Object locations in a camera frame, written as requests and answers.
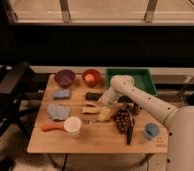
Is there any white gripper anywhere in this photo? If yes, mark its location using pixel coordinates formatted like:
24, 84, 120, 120
98, 89, 118, 121

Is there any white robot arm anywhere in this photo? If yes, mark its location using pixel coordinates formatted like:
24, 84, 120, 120
100, 75, 194, 171

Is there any red bowl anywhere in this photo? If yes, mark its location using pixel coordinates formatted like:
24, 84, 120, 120
82, 69, 101, 87

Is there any purple bowl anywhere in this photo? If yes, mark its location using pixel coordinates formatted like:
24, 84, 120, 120
54, 69, 75, 87

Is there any metal fork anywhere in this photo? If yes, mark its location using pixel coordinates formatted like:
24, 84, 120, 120
83, 120, 100, 125

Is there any bunch of red grapes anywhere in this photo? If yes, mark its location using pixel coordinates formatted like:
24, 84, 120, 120
112, 103, 136, 134

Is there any black rectangular block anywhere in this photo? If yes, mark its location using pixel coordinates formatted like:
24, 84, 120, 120
85, 92, 102, 101

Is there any white paper cup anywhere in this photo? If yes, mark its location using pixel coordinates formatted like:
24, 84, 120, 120
64, 117, 82, 137

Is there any wooden table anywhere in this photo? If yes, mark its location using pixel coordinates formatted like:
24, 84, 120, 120
27, 74, 168, 153

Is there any orange fruit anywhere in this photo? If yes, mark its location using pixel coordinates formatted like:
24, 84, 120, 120
85, 74, 95, 83

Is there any crumpled blue cloth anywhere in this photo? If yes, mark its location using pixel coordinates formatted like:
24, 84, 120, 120
47, 103, 70, 121

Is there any small blue sponge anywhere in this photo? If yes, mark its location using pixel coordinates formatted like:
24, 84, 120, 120
53, 89, 70, 99

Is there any green plastic bin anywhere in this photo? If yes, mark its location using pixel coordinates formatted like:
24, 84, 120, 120
105, 68, 157, 96

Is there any black chair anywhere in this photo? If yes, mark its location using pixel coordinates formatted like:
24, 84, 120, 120
0, 62, 37, 135

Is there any black handled knife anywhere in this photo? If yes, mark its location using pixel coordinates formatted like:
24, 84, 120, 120
127, 114, 134, 145

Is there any orange handled spatula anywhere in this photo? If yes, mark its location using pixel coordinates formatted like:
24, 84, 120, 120
41, 125, 65, 132

